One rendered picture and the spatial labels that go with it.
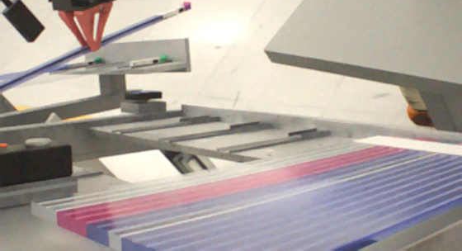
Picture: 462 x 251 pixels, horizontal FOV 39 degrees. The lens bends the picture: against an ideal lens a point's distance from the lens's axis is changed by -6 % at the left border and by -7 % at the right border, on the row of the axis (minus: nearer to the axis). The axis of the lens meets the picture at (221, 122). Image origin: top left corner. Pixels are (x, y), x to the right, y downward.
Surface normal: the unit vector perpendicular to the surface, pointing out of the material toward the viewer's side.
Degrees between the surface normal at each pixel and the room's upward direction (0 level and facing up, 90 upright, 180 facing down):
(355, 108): 0
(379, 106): 0
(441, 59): 0
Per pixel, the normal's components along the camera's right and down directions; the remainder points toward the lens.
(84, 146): 0.69, 0.09
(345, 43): -0.51, -0.64
